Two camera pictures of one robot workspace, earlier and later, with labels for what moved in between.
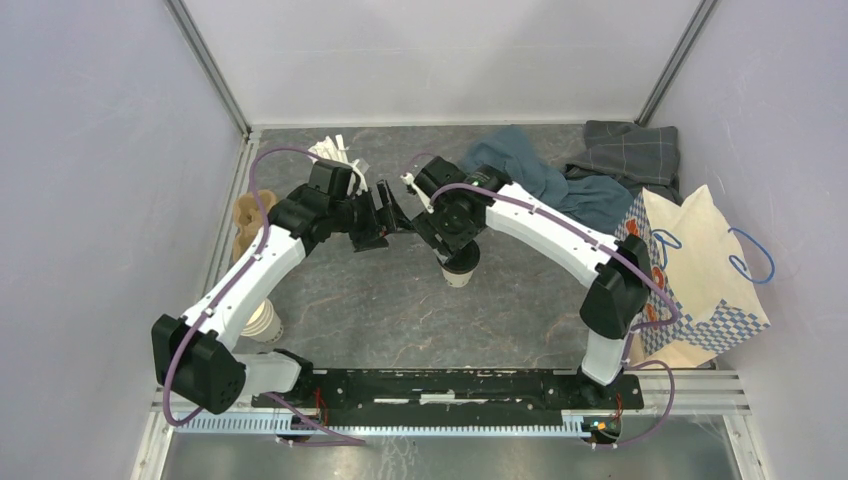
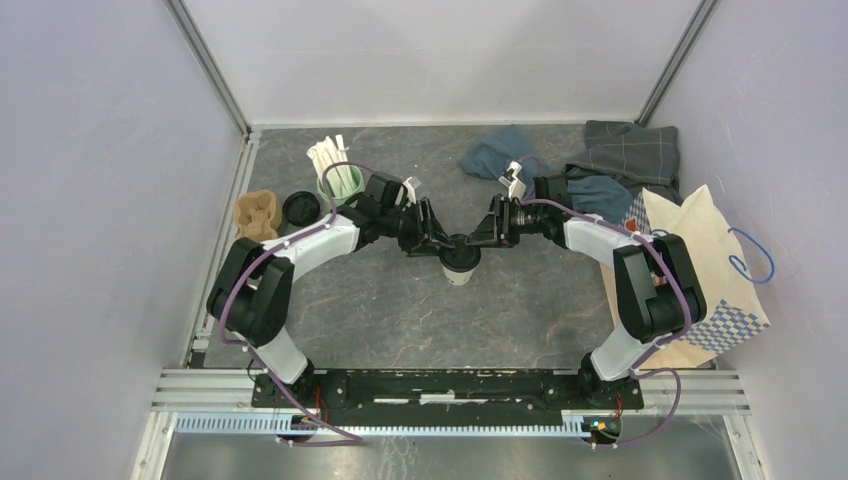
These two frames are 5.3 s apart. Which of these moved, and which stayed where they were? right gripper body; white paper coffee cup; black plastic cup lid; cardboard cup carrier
Moved: right gripper body
Stayed: cardboard cup carrier; white paper coffee cup; black plastic cup lid
